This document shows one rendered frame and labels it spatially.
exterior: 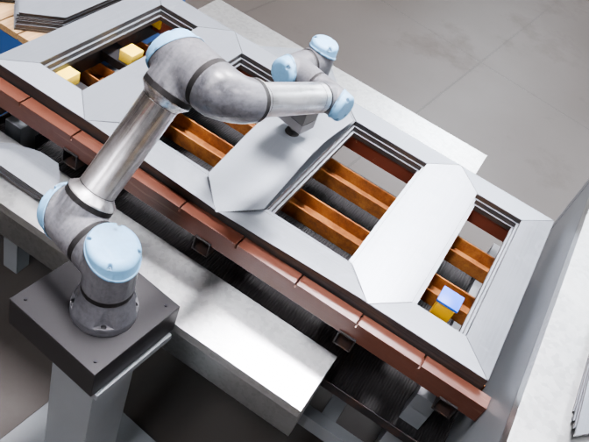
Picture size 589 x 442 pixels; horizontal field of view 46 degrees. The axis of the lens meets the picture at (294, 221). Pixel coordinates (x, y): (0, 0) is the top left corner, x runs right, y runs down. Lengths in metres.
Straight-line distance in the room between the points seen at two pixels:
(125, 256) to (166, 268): 0.42
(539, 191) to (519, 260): 1.99
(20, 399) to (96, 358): 0.86
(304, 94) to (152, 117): 0.34
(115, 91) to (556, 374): 1.37
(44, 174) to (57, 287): 0.43
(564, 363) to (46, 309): 1.14
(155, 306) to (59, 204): 0.33
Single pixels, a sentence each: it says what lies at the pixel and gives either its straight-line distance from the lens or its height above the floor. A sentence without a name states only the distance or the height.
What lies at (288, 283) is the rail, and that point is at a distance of 1.76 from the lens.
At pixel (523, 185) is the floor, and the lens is 4.05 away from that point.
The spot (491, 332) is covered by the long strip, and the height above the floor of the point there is 0.86.
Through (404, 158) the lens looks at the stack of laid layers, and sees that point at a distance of 2.25.
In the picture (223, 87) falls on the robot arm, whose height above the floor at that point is 1.32.
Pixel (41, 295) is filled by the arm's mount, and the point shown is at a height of 0.77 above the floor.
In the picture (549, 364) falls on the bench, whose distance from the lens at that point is 1.62.
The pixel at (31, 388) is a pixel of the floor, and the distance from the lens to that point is 2.44.
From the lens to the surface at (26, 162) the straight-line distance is 2.04.
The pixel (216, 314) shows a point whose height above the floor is 0.68.
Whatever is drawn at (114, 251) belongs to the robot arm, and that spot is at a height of 1.00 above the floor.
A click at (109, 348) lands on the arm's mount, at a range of 1.60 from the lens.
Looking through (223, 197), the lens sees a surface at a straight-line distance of 1.82.
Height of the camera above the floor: 2.11
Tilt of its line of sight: 43 degrees down
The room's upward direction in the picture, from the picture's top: 23 degrees clockwise
